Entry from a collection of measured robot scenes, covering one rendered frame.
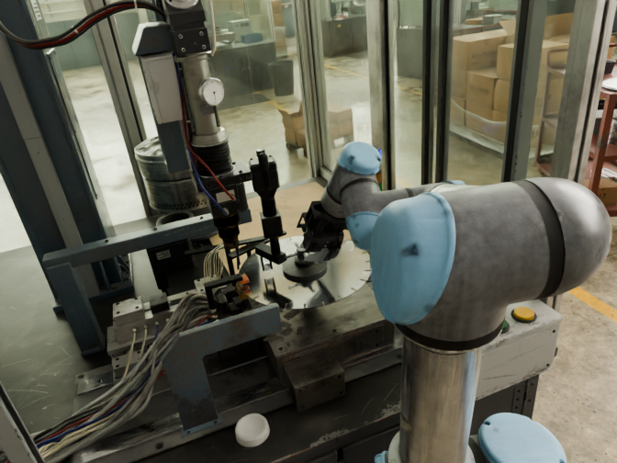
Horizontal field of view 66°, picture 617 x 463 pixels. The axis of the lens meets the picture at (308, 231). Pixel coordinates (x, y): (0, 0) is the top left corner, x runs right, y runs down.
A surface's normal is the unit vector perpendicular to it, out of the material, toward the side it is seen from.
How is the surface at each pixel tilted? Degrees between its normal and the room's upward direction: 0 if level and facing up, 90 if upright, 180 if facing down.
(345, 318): 0
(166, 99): 90
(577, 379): 0
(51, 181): 90
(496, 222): 40
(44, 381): 0
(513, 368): 90
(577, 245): 71
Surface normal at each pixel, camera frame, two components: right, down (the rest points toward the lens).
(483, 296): 0.15, 0.53
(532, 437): 0.03, -0.89
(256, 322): 0.36, 0.41
